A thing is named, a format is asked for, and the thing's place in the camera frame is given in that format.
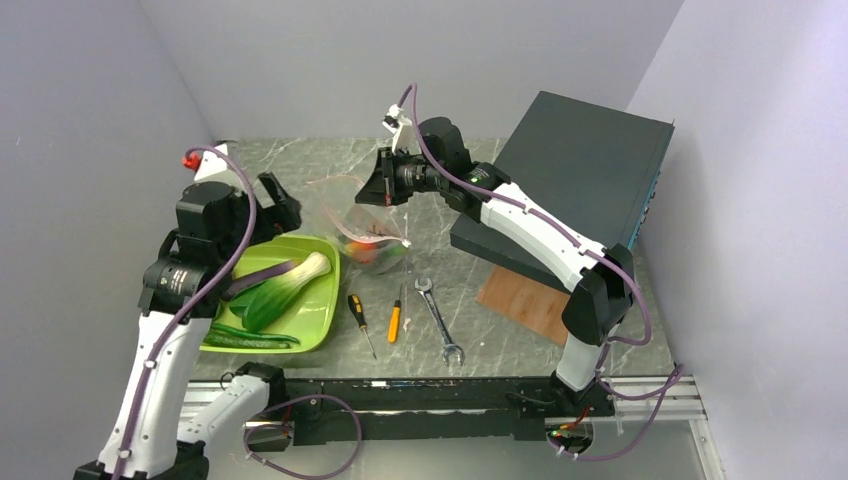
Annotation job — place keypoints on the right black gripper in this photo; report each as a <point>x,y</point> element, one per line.
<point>379,190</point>

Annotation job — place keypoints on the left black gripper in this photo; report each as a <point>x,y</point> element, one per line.
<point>281,217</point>

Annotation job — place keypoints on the clear zip top bag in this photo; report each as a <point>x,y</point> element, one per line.
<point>334,216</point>

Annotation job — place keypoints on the red bell pepper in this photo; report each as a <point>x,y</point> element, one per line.
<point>362,252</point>

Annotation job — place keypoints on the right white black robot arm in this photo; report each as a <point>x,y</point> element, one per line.
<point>432,157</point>

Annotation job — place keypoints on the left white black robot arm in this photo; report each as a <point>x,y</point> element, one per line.
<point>181,295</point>

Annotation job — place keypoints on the purple eggplant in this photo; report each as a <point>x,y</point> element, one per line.
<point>246,282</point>

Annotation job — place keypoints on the black yellow screwdriver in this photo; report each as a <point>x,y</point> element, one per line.
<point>357,310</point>

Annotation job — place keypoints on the green bok choy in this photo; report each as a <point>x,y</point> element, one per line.
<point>261,306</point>

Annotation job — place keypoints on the green plastic tray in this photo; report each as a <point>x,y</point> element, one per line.
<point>310,316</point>

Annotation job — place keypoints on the orange utility knife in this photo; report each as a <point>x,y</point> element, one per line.
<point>394,321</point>

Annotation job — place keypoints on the dark green cucumber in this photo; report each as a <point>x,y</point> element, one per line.
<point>225,336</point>

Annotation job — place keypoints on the silver open-end wrench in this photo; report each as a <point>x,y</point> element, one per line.
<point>450,350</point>

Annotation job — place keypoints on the brown wooden board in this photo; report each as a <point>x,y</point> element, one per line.
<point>527,302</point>

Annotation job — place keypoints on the large dark grey box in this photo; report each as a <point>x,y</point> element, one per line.
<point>592,167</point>

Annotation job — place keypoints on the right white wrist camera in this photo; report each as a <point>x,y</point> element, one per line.
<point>401,129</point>

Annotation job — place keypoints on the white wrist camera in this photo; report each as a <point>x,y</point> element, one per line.
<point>401,129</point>
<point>208,166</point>

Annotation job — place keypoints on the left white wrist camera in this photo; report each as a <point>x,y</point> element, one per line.
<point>208,166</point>

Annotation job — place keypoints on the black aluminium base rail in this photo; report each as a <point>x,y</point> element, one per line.
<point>317,411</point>

